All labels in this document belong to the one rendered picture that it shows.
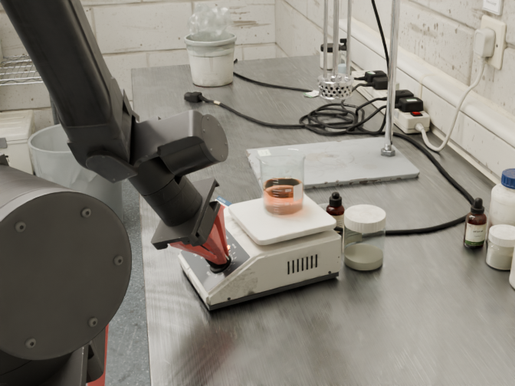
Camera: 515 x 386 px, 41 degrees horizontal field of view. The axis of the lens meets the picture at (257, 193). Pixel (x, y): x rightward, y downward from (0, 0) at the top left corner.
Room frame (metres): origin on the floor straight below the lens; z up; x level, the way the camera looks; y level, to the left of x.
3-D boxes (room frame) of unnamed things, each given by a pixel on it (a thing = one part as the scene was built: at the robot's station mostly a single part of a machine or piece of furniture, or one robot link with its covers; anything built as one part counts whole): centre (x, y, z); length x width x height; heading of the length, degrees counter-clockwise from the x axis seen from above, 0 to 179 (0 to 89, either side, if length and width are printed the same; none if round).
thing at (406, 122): (1.59, -0.32, 0.77); 0.40 x 0.06 x 0.04; 10
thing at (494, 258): (0.85, -0.35, 0.78); 0.05 x 0.05 x 0.05
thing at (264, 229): (0.86, -0.03, 0.83); 0.12 x 0.12 x 0.01; 23
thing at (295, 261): (0.85, -0.01, 0.79); 0.22 x 0.13 x 0.08; 113
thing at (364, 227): (0.87, -0.15, 0.79); 0.06 x 0.06 x 0.08
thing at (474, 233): (0.91, -0.33, 0.79); 0.03 x 0.03 x 0.08
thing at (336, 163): (1.24, -0.14, 0.76); 0.30 x 0.20 x 0.01; 100
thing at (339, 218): (0.97, -0.12, 0.79); 0.03 x 0.03 x 0.07
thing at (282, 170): (0.88, -0.03, 0.88); 0.07 x 0.06 x 0.08; 84
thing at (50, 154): (2.36, 0.65, 0.22); 0.33 x 0.33 x 0.41
